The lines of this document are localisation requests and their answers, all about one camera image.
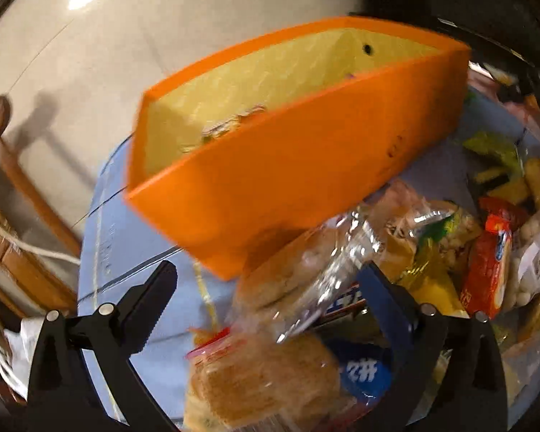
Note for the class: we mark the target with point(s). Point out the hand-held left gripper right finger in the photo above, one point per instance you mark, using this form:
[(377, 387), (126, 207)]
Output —
[(382, 306)]

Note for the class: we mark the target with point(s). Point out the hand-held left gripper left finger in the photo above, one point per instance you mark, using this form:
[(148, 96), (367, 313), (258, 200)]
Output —
[(155, 292)]

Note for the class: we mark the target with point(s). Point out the red round cracker packet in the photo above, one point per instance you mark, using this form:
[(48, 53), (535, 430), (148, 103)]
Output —
[(486, 270)]

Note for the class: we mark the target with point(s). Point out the clear bread packet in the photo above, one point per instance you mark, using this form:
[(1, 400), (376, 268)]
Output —
[(274, 279)]

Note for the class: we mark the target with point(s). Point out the orange box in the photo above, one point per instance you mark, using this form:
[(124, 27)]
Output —
[(297, 166)]

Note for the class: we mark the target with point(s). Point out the brown chocolate bar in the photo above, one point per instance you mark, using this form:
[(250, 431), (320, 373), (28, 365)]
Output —
[(346, 301)]

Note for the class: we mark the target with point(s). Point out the yellow snack packet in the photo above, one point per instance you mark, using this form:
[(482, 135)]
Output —
[(432, 288)]

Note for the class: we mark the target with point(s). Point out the blue denim cloth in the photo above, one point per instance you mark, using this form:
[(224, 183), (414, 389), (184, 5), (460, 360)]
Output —
[(117, 243)]

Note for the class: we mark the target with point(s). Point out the blue snack packet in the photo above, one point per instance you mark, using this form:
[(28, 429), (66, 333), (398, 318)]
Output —
[(364, 369)]

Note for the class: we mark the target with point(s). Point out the tan peanut packet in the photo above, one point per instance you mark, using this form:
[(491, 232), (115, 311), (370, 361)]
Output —
[(400, 216)]

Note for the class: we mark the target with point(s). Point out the green nut packet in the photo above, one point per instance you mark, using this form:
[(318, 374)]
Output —
[(454, 234)]

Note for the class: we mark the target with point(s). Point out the clear cracker packet orange ends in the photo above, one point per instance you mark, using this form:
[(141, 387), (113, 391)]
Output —
[(261, 378)]

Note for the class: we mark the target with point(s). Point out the white cloth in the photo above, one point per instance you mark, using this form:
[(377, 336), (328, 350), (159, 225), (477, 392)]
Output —
[(18, 351)]

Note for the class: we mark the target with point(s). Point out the wooden chair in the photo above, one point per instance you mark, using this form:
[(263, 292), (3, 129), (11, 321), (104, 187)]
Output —
[(38, 198)]

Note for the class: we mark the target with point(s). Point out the clear packet of white balls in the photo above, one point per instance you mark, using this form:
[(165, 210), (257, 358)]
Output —
[(531, 252)]

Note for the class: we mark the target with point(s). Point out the red sausage packet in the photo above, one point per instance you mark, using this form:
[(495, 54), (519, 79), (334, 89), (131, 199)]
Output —
[(504, 204)]

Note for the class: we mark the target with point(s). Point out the glossy snack packet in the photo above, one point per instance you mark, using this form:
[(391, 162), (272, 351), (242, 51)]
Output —
[(229, 128)]

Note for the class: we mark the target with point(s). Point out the green and yellow chip packet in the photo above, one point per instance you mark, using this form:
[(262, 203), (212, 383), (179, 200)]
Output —
[(495, 148)]

